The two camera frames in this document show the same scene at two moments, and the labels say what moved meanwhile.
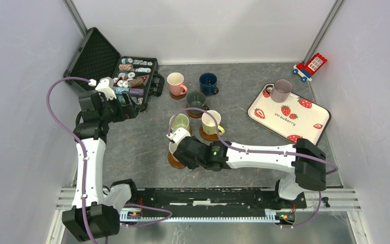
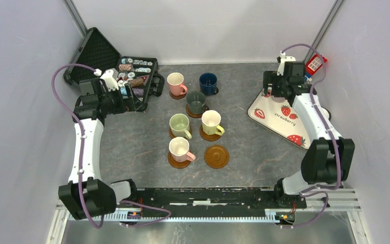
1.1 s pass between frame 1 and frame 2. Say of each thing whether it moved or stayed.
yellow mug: stayed
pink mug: stayed
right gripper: moved
